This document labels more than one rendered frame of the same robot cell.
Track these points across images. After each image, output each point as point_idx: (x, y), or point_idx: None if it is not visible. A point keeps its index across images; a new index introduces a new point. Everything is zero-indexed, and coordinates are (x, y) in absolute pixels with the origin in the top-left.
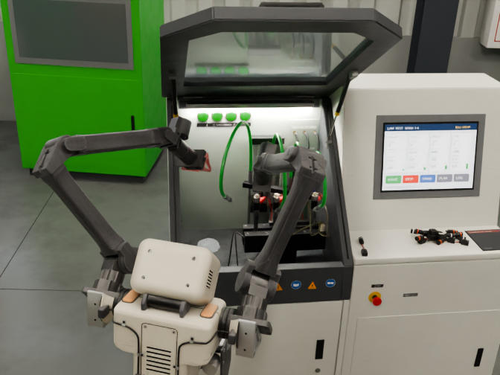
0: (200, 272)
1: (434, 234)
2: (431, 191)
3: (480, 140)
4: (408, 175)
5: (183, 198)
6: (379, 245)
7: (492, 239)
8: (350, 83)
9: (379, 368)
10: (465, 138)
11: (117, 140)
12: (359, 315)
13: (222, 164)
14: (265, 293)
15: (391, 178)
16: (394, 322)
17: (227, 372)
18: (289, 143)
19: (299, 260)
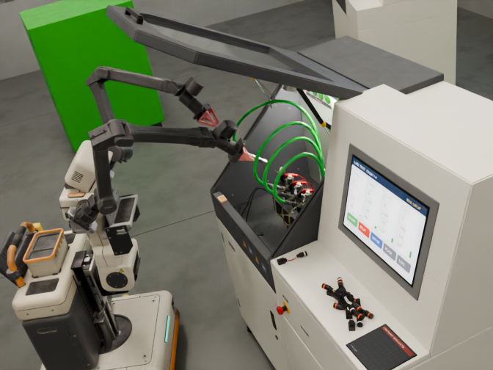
0: (70, 169)
1: (339, 295)
2: (378, 257)
3: (428, 233)
4: (362, 225)
5: (308, 150)
6: (304, 268)
7: (381, 350)
8: (355, 99)
9: None
10: (414, 219)
11: (135, 79)
12: (284, 315)
13: None
14: (92, 205)
15: (351, 216)
16: (302, 346)
17: (125, 249)
18: None
19: None
